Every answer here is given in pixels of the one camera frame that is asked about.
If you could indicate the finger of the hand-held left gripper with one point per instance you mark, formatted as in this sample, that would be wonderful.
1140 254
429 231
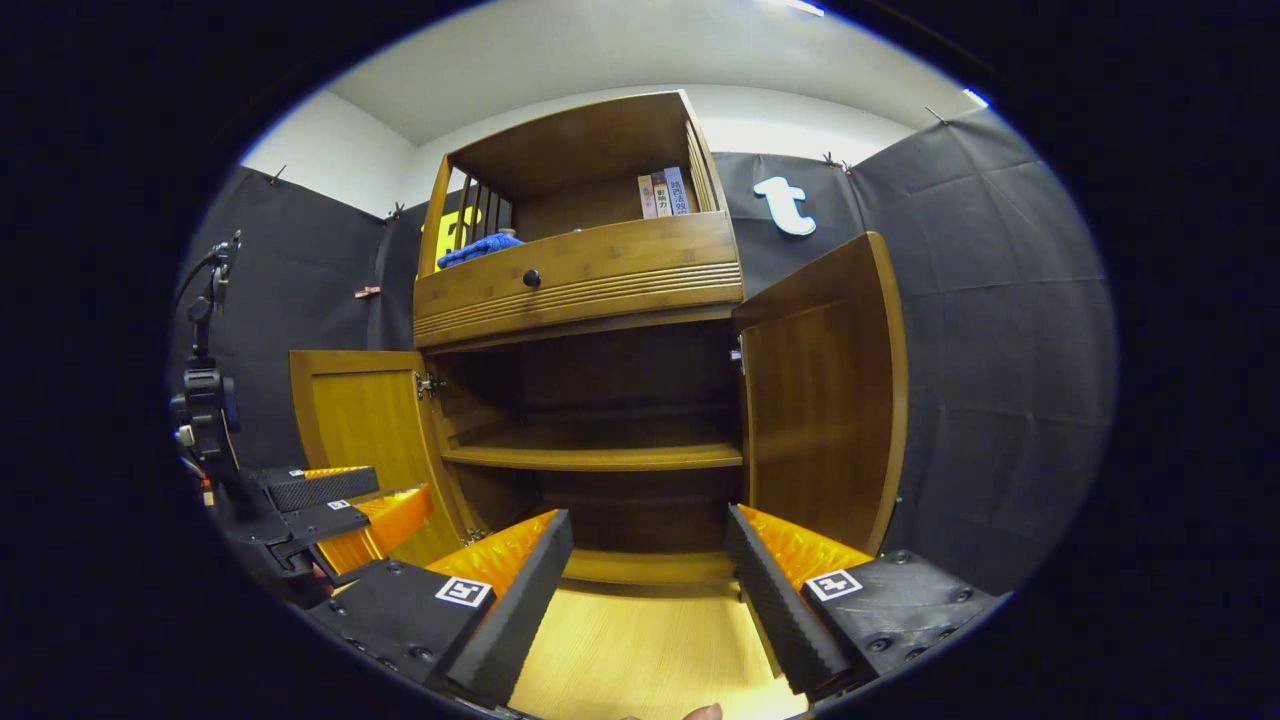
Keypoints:
385 525
320 488

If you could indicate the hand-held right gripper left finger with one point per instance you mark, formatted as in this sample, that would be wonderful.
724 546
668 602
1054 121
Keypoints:
510 620

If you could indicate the round black drawer knob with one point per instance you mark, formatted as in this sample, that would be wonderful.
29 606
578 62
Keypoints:
532 278

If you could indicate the orange book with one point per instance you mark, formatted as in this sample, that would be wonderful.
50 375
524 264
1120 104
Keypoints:
662 195

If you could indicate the wooden cabinet shelf board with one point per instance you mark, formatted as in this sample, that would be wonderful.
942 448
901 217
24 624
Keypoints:
600 456

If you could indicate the pink book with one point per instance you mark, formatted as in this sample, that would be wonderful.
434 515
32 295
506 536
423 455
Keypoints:
647 198

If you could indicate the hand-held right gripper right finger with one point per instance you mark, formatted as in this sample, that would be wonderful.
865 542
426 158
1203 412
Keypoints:
775 610

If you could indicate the wooden ribbed drawer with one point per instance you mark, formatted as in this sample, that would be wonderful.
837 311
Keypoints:
620 265

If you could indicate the wooden shoe cabinet door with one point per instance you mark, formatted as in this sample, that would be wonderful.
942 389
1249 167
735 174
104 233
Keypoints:
820 400
360 420

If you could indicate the small ceiling light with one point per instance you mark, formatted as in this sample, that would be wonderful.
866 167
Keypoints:
976 98

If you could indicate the blue cloth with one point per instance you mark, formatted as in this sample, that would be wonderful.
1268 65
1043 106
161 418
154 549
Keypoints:
480 250

